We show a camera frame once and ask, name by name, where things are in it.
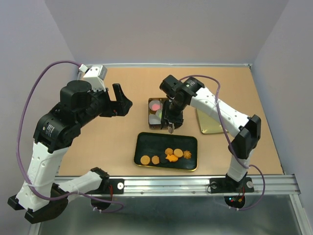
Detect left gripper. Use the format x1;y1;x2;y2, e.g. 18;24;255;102
78;83;134;127

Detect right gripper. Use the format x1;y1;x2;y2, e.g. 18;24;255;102
160;99;187;132

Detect metal tongs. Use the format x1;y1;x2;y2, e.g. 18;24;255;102
168;123;175;134

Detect brown swirl cookie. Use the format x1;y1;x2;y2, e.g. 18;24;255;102
165;148;173;155

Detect round sandwich biscuit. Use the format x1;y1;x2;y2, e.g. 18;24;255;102
173;148;183;158

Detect gold tin lid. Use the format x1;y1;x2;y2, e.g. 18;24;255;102
196;109;223;135

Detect pink round cookie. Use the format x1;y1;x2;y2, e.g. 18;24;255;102
152;104;160;111

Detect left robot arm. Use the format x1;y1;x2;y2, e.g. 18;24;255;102
8;80;132;224

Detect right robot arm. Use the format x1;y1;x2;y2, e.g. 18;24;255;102
159;75;261;191

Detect square cookie tin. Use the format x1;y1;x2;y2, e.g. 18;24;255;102
148;98;183;130

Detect white paper cup bottom-left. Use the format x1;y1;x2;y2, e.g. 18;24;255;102
148;114;161;125

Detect white paper cup top-left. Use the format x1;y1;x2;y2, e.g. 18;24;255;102
149;100;161;112

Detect black serving tray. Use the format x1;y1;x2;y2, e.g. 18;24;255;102
134;132;198;171

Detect black sandwich cookie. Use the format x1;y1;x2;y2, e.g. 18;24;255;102
159;155;168;164

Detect orange fish cookie lower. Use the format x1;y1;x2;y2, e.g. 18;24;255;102
165;154;179;162

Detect small brown cookie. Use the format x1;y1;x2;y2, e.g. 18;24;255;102
151;156;160;165

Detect flower swirl cookie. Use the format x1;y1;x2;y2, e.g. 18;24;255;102
183;150;192;159

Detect round waffle cookie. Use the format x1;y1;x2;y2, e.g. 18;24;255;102
140;155;151;165

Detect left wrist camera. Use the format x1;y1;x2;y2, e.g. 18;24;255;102
79;64;107;92

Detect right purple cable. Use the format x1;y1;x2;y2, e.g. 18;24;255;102
178;74;266;212

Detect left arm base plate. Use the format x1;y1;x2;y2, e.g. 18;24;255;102
87;178;125;194

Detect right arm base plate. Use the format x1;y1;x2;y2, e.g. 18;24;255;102
209;177;254;193

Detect aluminium front rail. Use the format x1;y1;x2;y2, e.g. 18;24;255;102
110;175;301;197

